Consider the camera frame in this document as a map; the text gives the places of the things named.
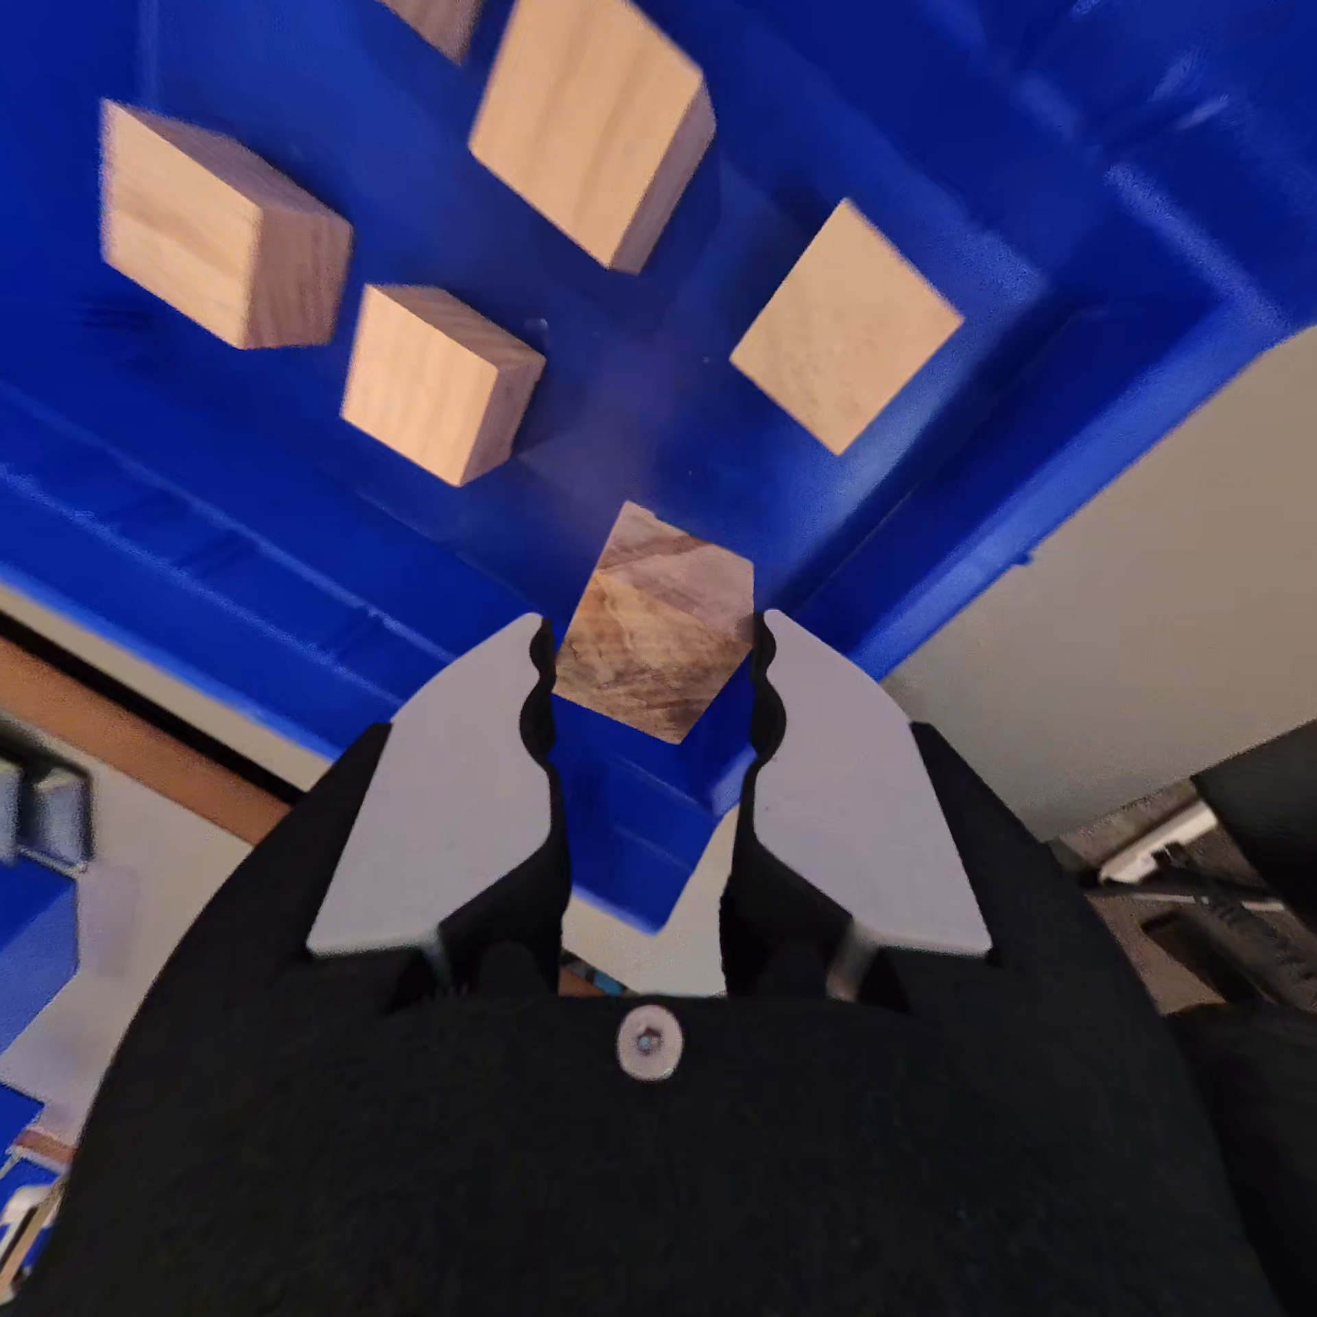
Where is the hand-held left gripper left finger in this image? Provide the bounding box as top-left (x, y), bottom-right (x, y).
top-left (304, 612), bottom-right (574, 990)

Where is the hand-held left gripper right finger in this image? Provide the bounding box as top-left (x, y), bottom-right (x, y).
top-left (720, 609), bottom-right (996, 1002)

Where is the blue plastic bin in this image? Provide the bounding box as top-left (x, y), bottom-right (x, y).
top-left (0, 0), bottom-right (1317, 937)
top-left (0, 872), bottom-right (82, 1278)

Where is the grey desk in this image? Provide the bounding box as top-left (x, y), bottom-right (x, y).
top-left (0, 328), bottom-right (1317, 998)

